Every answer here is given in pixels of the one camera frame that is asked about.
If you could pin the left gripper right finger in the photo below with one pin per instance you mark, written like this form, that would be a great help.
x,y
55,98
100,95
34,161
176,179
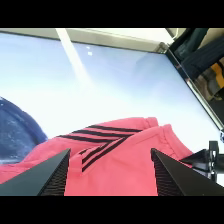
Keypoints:
x,y
176,181

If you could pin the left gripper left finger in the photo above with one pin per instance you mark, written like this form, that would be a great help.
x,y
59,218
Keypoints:
x,y
43,180

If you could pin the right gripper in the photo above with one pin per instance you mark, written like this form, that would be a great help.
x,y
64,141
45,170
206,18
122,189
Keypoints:
x,y
215,160

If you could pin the blue garment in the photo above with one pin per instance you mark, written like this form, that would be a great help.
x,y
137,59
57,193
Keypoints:
x,y
16,133

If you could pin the pink garment with black stripes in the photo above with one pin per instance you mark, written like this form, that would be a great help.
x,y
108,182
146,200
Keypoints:
x,y
113,166

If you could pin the yellow striped garment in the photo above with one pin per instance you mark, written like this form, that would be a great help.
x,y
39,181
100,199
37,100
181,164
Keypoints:
x,y
215,78

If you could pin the dark ribbed garment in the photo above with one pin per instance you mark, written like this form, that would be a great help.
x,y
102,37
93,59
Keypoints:
x,y
203,56

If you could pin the dark green garment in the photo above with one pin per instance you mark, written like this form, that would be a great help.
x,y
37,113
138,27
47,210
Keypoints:
x,y
191,40

